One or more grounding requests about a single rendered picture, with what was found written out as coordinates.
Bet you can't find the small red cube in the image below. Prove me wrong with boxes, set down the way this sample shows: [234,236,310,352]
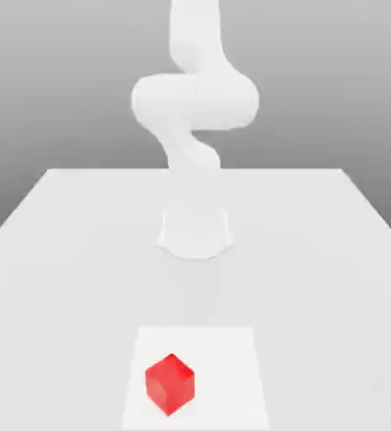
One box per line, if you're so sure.
[145,353,196,418]

